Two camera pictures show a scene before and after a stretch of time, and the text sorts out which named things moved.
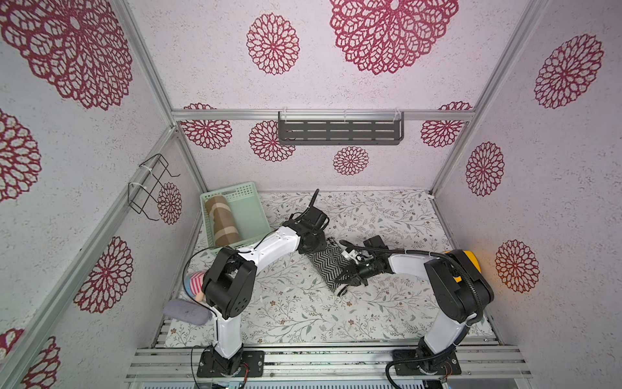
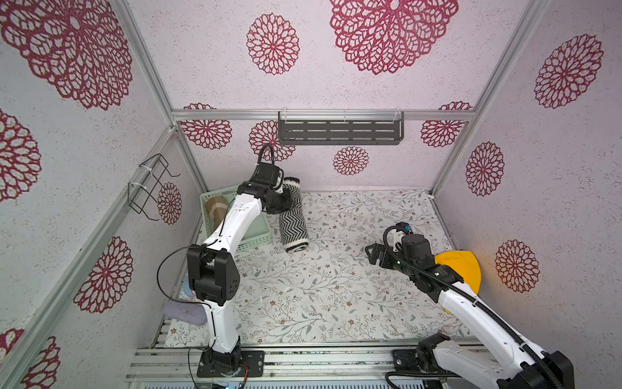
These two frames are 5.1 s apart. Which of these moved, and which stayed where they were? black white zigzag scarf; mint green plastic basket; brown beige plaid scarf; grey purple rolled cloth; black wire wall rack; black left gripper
Moved: black left gripper; black white zigzag scarf
Stayed: brown beige plaid scarf; black wire wall rack; grey purple rolled cloth; mint green plastic basket
